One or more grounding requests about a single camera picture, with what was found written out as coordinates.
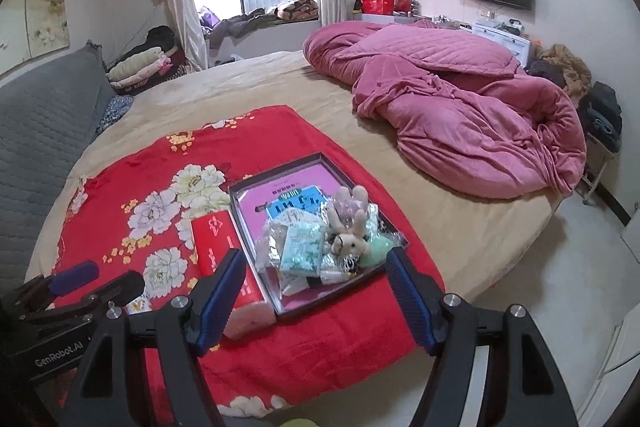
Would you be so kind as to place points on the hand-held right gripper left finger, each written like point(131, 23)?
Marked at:
point(220, 297)

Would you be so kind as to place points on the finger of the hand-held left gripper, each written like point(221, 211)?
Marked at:
point(75, 277)
point(122, 287)

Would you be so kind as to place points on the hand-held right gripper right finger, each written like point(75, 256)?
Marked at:
point(410, 297)

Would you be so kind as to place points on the green sponge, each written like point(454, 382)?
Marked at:
point(375, 252)

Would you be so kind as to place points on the leopard print scrunchie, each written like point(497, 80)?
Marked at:
point(347, 263)

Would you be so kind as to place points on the dark grey shallow box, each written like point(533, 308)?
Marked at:
point(241, 212)

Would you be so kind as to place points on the small mint green packet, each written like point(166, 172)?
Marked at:
point(300, 252)

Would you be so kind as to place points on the beige purple plush toy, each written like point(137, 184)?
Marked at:
point(350, 207)

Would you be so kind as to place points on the red tissue pack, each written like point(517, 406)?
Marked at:
point(215, 237)

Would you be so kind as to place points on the white and leopard scrunchies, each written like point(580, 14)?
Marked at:
point(260, 207)

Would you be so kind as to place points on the red floral blanket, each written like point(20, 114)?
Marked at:
point(125, 172)

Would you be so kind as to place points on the grey quilted headboard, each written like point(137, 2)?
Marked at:
point(40, 132)

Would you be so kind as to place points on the yellow green cloth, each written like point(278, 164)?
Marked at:
point(300, 423)

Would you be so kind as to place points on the blue patterned pillow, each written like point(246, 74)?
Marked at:
point(115, 112)

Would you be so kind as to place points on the pink quilt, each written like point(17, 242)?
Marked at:
point(450, 107)

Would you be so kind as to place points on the pile of folded clothes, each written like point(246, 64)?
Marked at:
point(140, 67)

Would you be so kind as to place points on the white low cabinet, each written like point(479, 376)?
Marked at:
point(620, 367)

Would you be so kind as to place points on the beige bed sheet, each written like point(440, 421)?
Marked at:
point(275, 82)

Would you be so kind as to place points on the metal folding chair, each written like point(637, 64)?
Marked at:
point(597, 172)

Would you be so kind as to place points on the dark clothes pile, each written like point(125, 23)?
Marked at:
point(602, 112)

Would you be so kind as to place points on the clothes on window sill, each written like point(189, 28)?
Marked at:
point(250, 22)

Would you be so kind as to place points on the brown coat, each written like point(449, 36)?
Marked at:
point(570, 67)

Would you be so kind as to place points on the floral wall painting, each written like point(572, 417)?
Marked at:
point(35, 17)

